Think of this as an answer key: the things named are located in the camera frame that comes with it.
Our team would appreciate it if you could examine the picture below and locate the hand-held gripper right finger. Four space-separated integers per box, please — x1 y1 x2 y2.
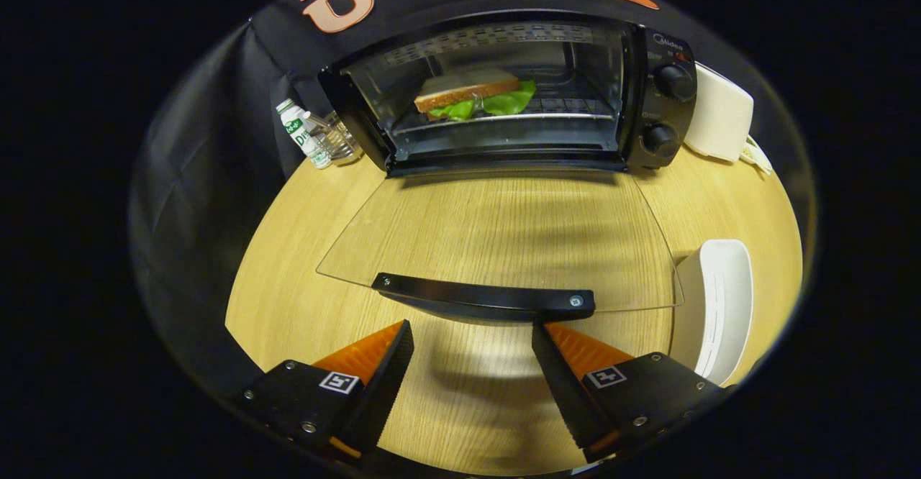
531 321 735 464

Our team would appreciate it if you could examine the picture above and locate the white bottle with green label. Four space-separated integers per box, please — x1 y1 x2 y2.
276 99 333 170

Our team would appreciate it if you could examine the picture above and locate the clear plastic bottle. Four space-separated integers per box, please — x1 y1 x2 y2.
309 111 364 167

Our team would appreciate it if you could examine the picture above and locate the bread and lettuce sandwich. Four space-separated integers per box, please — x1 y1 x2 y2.
414 69 537 122

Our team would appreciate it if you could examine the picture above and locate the black toaster oven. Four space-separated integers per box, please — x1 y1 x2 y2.
317 10 699 324

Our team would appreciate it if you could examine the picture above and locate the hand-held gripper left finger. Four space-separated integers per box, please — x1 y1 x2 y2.
232 319 416 460

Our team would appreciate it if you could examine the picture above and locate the white rectangular dish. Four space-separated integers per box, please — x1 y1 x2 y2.
669 239 754 388

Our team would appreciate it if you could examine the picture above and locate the white box appliance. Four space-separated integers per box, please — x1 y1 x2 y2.
684 62 755 163

